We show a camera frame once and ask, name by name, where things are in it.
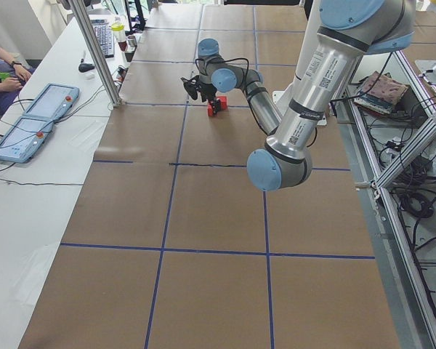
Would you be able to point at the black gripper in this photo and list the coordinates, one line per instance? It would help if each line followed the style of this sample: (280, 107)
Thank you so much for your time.
(208, 95)

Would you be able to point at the red cube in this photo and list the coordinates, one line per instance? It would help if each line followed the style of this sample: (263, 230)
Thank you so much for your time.
(212, 110)
(221, 103)

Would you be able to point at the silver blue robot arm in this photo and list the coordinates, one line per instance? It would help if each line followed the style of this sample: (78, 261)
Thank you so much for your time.
(338, 34)

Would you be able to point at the metal cup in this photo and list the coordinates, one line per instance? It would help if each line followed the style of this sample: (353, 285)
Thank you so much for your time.
(131, 41)

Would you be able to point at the yellow lid bottle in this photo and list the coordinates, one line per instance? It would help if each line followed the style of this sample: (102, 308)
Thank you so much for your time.
(117, 28)

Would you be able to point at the black keyboard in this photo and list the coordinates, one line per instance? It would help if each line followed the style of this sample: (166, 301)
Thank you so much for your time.
(105, 39)

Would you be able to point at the black computer mouse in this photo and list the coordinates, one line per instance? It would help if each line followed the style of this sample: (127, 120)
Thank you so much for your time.
(85, 67)

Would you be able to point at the upper teach pendant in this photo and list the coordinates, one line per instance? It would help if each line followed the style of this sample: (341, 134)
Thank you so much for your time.
(52, 103)

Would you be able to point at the teach pendant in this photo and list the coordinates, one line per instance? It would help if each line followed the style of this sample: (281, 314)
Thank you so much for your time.
(24, 139)
(52, 103)

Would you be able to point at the stack of patterned books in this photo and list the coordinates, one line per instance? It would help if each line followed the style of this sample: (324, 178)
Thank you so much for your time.
(380, 93)

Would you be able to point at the lower teach pendant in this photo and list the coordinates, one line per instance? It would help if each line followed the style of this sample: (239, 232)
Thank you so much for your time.
(24, 139)

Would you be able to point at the seated person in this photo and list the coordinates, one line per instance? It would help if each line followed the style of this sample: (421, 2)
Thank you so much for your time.
(13, 76)

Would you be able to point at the aluminium frame post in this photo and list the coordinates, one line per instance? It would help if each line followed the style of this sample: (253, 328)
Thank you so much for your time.
(79, 10)

